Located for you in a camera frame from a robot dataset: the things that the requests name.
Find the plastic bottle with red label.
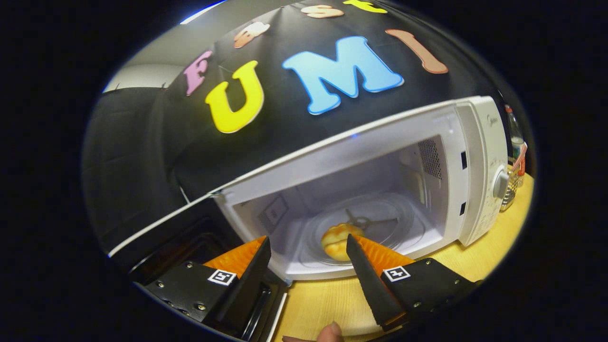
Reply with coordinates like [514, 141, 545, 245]
[504, 105, 528, 177]

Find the golden bread roll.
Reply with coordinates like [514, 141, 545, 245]
[321, 223, 365, 262]

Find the white microwave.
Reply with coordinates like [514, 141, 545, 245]
[108, 96, 510, 342]

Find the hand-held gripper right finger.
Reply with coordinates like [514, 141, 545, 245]
[346, 234, 480, 332]

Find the black backdrop cloth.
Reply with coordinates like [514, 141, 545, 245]
[81, 0, 504, 252]

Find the glass microwave turntable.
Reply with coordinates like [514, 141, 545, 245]
[304, 197, 426, 266]

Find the wire mesh basket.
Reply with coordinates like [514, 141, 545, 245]
[500, 164, 521, 212]

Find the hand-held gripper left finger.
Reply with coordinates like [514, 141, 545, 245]
[142, 236, 272, 335]

